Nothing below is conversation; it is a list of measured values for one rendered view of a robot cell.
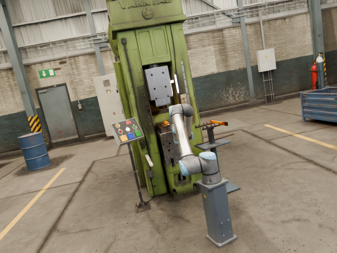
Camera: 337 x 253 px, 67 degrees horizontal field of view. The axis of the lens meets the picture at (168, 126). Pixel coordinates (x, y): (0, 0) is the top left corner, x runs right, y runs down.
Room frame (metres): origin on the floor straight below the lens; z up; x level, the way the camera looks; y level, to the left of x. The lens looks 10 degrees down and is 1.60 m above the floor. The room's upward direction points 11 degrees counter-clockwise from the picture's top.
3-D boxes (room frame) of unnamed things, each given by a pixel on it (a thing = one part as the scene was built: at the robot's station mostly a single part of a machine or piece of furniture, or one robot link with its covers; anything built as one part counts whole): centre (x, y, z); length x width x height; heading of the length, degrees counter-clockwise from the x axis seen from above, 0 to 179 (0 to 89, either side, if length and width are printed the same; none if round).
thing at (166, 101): (3.56, 0.05, 1.32); 0.42 x 0.20 x 0.10; 10
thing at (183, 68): (3.78, -0.30, 1.15); 0.44 x 0.26 x 2.30; 10
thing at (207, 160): (2.24, -0.29, 0.79); 0.17 x 0.15 x 0.18; 94
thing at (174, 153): (3.58, -0.01, 0.69); 0.56 x 0.38 x 0.45; 10
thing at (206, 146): (3.29, -0.53, 0.65); 0.40 x 0.30 x 0.02; 108
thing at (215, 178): (2.24, -0.30, 0.65); 0.19 x 0.19 x 0.10
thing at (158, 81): (3.57, 0.00, 1.56); 0.42 x 0.39 x 0.40; 10
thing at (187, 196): (3.31, 0.00, 0.01); 0.58 x 0.39 x 0.01; 100
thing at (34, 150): (6.61, 3.56, 0.44); 0.59 x 0.59 x 0.88
